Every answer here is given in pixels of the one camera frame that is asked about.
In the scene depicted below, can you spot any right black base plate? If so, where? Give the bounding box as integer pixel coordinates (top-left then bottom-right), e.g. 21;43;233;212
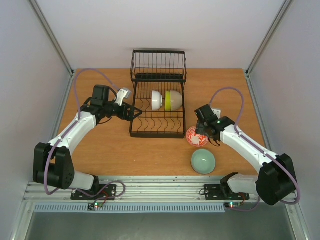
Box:
203;184;250;201

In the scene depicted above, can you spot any black wire dish rack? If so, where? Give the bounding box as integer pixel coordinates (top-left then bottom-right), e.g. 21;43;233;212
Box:
129;49;187;139

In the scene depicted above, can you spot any right aluminium corner post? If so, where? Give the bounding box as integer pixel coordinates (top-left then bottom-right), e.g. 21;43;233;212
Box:
244;0;293;78

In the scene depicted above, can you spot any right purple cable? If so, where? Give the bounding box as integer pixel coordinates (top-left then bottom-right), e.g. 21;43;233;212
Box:
209;86;301;213

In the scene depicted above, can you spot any pale green celadon bowl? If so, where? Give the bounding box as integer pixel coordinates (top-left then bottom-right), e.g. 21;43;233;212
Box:
191;149;216;175

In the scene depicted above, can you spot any white bowl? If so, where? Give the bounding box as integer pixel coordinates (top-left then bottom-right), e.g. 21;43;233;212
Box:
151;90;163;111
170;90;183;111

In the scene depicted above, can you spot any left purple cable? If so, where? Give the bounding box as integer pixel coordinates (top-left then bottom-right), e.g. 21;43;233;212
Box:
43;68;126;201

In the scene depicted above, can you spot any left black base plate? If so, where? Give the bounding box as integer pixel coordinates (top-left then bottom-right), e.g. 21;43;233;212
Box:
70;184;117;201

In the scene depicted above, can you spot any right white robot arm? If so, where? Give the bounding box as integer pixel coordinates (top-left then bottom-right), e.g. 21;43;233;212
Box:
195;104;301;206

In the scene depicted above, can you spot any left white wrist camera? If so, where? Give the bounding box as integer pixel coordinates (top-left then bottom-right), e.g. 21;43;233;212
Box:
115;88;132;106

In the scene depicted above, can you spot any left aluminium corner post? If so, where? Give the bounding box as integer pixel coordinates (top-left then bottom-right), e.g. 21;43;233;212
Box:
28;0;74;76

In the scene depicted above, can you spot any red patterned bowl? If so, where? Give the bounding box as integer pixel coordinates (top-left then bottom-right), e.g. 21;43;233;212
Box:
186;126;209;148

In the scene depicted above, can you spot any left small circuit board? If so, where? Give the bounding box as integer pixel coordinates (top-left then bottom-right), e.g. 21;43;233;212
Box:
87;202;104;211

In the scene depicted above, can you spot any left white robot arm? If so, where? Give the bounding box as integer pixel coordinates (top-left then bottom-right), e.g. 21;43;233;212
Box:
33;85;142;199

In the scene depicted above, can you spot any purple cable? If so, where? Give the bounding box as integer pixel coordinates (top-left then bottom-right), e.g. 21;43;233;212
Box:
209;86;301;213
43;68;126;201

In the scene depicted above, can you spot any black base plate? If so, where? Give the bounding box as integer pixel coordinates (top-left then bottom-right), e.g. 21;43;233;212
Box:
203;184;250;201
70;184;117;201

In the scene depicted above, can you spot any aluminium corner post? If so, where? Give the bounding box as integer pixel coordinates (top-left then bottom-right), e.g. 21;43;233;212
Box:
28;0;74;76
244;0;293;78

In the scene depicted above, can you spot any small circuit board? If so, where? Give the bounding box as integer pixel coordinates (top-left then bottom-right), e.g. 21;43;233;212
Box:
224;201;243;209
87;202;104;211

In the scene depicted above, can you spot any grey slotted cable duct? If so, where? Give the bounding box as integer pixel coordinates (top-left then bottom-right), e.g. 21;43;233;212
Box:
33;202;225;214

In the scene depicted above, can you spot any aluminium front rail frame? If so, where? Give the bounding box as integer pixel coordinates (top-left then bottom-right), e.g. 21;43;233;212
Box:
22;174;298;204

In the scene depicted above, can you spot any right small circuit board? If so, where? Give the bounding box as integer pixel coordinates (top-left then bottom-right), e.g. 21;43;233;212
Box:
224;201;243;209

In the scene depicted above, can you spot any lime green bowl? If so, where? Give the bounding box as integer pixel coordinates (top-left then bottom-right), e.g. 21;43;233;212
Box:
165;91;172;112

